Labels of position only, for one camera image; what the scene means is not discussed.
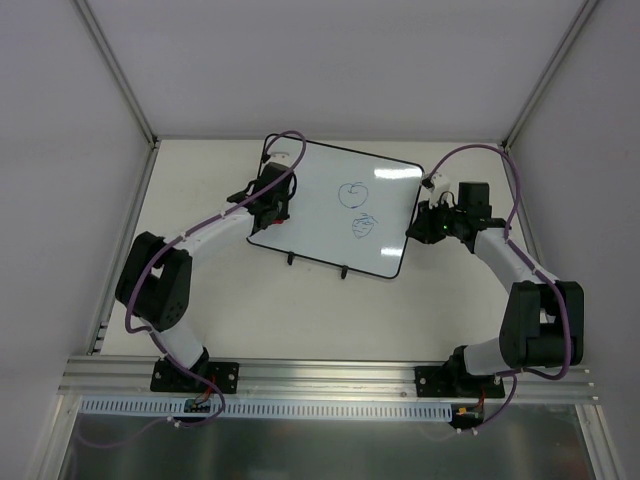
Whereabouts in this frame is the white whiteboard black frame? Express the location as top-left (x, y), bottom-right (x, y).
top-left (248, 141), bottom-right (424, 279)

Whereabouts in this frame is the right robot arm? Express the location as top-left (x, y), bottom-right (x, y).
top-left (406, 174), bottom-right (584, 398)

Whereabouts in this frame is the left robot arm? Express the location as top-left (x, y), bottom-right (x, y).
top-left (115, 162), bottom-right (297, 393)

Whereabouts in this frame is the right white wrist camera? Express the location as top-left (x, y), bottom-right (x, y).
top-left (421, 172), bottom-right (450, 208)

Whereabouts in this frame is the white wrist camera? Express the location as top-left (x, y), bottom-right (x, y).
top-left (261, 150), bottom-right (292, 166)
top-left (421, 172), bottom-right (450, 208)

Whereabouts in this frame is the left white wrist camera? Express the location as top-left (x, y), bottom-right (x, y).
top-left (261, 150), bottom-right (292, 166)

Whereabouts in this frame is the aluminium side rail right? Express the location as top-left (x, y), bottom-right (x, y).
top-left (512, 142), bottom-right (576, 281)

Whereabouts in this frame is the aluminium corner post right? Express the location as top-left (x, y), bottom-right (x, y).
top-left (501, 0), bottom-right (601, 150)

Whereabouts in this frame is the aluminium corner post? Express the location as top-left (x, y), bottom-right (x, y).
top-left (501, 0), bottom-right (601, 150)
top-left (71, 0), bottom-right (157, 147)

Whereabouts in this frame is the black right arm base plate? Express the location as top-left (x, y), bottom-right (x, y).
top-left (414, 365), bottom-right (505, 400)

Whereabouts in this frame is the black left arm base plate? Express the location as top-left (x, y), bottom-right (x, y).
top-left (150, 354), bottom-right (239, 394)

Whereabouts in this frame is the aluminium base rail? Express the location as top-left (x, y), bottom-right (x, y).
top-left (58, 355), bottom-right (600, 405)

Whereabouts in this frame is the white slotted cable duct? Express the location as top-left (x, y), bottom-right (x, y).
top-left (79, 396), bottom-right (453, 423)

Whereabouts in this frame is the aluminium corner post left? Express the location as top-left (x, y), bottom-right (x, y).
top-left (71, 0), bottom-right (157, 147)

